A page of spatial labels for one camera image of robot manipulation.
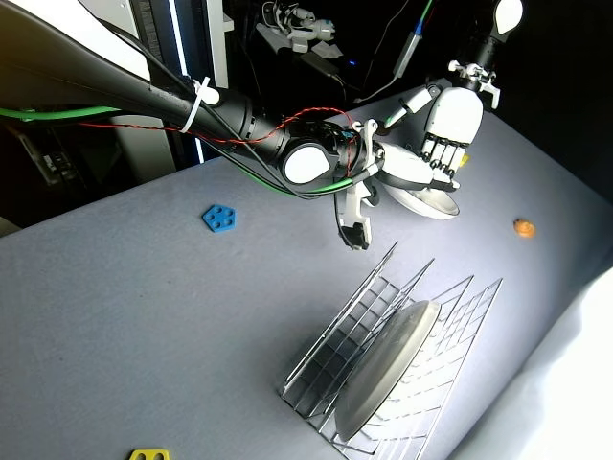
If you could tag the yellow brick block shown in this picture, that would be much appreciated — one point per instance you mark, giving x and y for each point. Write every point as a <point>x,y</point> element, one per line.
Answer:
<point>465,160</point>

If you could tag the blue pentagon block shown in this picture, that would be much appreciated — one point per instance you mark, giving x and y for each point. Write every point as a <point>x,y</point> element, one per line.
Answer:
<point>219,219</point>

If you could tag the grey table cloth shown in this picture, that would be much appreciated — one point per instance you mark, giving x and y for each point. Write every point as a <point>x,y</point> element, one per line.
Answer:
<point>120,311</point>

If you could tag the spare white robot hand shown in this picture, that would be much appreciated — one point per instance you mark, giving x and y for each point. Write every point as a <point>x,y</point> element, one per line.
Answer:
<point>311,29</point>

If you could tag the yellow flat block with holes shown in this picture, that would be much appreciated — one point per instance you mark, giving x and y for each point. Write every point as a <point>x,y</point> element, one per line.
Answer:
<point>149,455</point>

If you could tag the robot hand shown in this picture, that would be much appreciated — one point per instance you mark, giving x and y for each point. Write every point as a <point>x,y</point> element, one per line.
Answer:
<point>455,115</point>
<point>407,167</point>

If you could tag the orange swirl toy pastry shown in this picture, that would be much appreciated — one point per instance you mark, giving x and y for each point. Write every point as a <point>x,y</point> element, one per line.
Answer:
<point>525,228</point>

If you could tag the white plate dark rim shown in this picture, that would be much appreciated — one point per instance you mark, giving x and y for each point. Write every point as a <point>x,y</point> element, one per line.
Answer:
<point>383,369</point>
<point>431,206</point>

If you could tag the black power adapter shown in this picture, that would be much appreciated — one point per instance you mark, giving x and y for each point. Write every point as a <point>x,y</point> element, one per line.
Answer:
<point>323,62</point>

